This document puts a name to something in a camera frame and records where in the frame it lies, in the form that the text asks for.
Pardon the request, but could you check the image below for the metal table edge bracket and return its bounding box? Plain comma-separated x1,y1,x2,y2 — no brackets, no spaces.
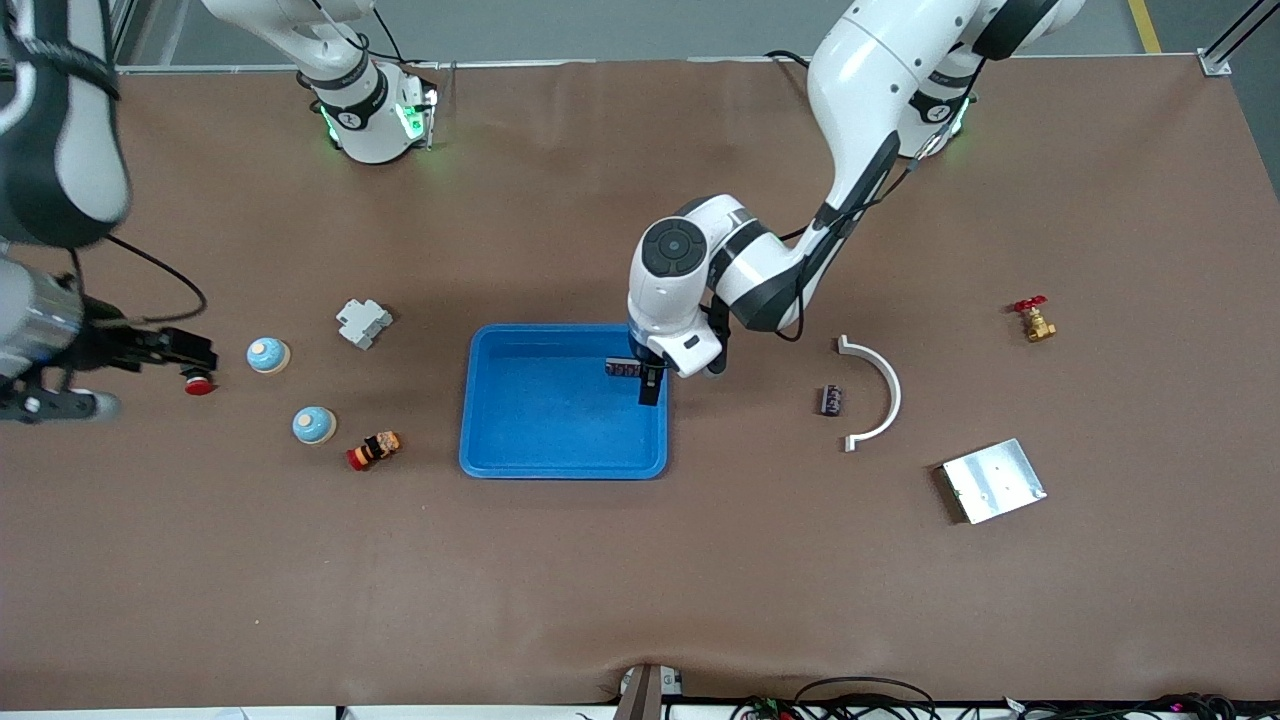
615,663,686,720

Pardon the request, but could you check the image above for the aluminium frame profile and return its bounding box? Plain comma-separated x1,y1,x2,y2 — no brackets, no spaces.
104,0,137,73
1198,0,1280,77

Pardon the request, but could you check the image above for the square aluminium plate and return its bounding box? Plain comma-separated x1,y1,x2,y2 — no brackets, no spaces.
940,438,1048,526

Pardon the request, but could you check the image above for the blue plastic tray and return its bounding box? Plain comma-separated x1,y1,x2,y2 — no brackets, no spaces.
458,323,669,481

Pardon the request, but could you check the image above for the white half ring bracket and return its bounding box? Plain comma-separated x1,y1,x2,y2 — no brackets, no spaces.
837,335,903,453

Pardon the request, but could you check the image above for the grey plastic terminal block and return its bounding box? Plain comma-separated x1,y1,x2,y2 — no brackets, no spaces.
336,298,394,352

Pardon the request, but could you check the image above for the black cable bundle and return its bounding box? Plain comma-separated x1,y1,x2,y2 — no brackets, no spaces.
730,677,1280,720

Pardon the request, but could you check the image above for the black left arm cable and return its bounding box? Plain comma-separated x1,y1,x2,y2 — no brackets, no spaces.
778,128,953,343

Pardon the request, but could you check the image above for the black arm base cable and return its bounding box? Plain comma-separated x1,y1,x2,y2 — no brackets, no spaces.
368,5,441,73

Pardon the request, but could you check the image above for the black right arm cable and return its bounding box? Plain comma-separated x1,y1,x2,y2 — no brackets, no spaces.
104,234,209,327

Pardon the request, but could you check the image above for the brass valve red handle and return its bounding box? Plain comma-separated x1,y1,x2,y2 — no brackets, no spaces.
1012,296,1058,344

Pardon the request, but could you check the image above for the red yellow button switch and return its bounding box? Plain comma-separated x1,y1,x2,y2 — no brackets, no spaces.
346,430,404,473

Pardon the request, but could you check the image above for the brown table cover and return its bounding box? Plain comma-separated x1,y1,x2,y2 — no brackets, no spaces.
0,56,1280,713

